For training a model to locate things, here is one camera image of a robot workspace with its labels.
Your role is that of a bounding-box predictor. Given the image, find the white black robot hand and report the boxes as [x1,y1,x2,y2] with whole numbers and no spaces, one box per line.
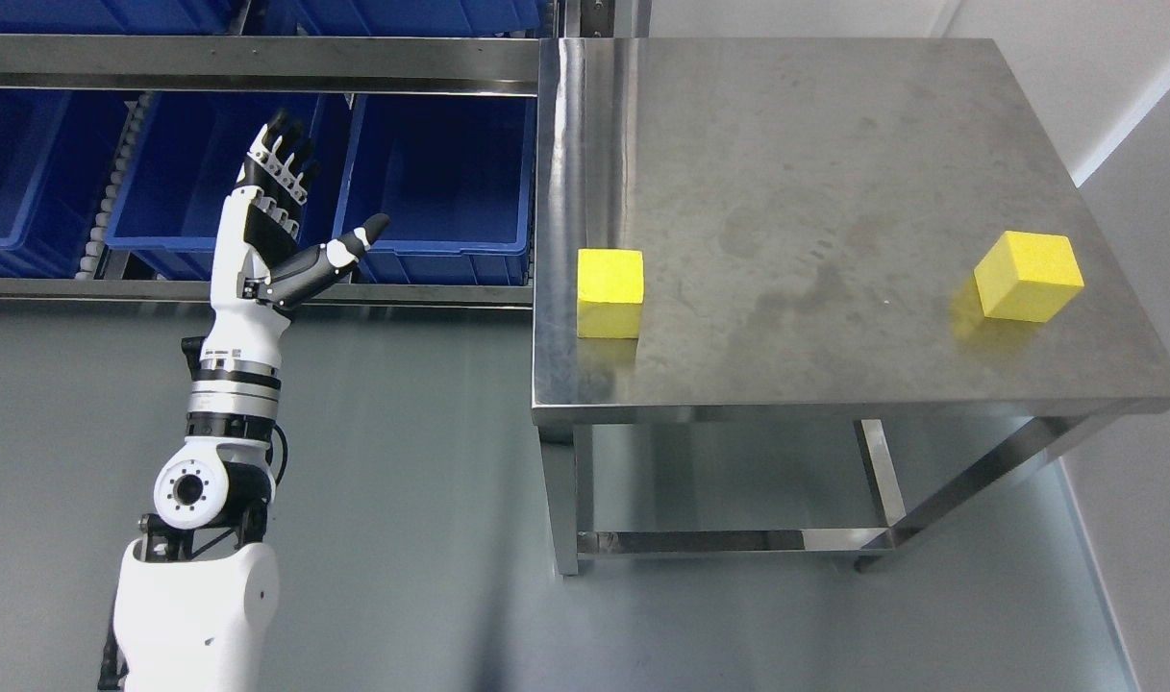
[206,109,391,371]

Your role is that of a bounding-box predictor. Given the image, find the yellow foam block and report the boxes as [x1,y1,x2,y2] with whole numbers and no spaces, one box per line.
[576,248,645,340]
[973,231,1085,324]

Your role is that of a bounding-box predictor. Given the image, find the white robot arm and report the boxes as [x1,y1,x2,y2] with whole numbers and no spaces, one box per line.
[97,333,281,691]

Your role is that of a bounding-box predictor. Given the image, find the steel shelf rack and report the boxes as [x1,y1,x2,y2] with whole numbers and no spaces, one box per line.
[0,1,652,310]

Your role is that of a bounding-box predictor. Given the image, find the blue plastic bin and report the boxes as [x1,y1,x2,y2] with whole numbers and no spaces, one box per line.
[105,91,350,281]
[0,90,129,279]
[336,93,537,287]
[0,1,240,36]
[262,1,542,37]

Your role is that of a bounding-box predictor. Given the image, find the stainless steel table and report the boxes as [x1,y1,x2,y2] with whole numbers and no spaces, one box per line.
[532,37,1170,577]

